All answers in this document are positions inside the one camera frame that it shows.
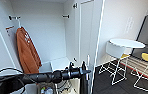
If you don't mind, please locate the white inner shelf box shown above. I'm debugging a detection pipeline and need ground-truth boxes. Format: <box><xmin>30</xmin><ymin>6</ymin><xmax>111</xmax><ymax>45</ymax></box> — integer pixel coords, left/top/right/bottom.
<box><xmin>39</xmin><ymin>57</ymin><xmax>72</xmax><ymax>74</ymax></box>

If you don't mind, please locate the orange hanging garment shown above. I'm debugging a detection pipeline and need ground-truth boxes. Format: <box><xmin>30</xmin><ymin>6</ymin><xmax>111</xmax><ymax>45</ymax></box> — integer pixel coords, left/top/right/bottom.
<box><xmin>15</xmin><ymin>26</ymin><xmax>43</xmax><ymax>75</ymax></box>

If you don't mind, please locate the white bottle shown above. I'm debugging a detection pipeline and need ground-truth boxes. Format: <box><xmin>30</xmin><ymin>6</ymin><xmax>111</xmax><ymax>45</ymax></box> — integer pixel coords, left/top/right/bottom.
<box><xmin>44</xmin><ymin>87</ymin><xmax>54</xmax><ymax>94</ymax></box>

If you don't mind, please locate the white hanger of black garment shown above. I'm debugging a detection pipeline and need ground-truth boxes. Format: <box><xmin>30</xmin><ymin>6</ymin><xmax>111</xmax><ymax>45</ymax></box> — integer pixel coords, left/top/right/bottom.
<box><xmin>81</xmin><ymin>54</ymin><xmax>92</xmax><ymax>82</ymax></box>

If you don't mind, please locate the white hanger of orange garment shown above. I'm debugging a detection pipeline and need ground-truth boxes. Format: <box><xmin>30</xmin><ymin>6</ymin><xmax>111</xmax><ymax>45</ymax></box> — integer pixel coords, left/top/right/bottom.
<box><xmin>15</xmin><ymin>17</ymin><xmax>24</xmax><ymax>30</ymax></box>

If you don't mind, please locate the brown box of bottles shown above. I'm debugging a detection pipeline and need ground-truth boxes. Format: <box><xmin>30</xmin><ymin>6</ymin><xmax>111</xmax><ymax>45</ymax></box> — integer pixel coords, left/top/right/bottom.
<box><xmin>35</xmin><ymin>81</ymin><xmax>58</xmax><ymax>94</ymax></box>

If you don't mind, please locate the white wire rack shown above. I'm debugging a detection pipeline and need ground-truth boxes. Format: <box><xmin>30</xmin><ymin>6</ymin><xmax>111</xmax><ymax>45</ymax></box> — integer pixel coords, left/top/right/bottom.
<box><xmin>98</xmin><ymin>40</ymin><xmax>128</xmax><ymax>86</ymax></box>

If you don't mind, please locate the white sticker with orange band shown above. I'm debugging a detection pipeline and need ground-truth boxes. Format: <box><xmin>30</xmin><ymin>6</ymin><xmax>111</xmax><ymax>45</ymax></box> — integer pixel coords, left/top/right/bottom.
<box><xmin>4</xmin><ymin>25</ymin><xmax>16</xmax><ymax>32</ymax></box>

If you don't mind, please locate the white wardrobe carcass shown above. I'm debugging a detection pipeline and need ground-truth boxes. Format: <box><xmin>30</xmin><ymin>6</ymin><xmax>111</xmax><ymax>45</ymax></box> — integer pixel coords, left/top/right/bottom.
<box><xmin>0</xmin><ymin>0</ymin><xmax>83</xmax><ymax>94</ymax></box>

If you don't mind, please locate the white round table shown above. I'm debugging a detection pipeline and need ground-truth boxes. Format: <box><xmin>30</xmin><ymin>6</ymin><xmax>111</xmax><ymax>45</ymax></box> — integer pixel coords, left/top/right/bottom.
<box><xmin>108</xmin><ymin>37</ymin><xmax>146</xmax><ymax>50</ymax></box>

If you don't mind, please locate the black hook above orange garment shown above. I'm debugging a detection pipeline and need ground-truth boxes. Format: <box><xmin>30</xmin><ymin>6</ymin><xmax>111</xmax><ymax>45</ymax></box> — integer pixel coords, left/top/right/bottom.
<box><xmin>7</xmin><ymin>14</ymin><xmax>22</xmax><ymax>22</ymax></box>

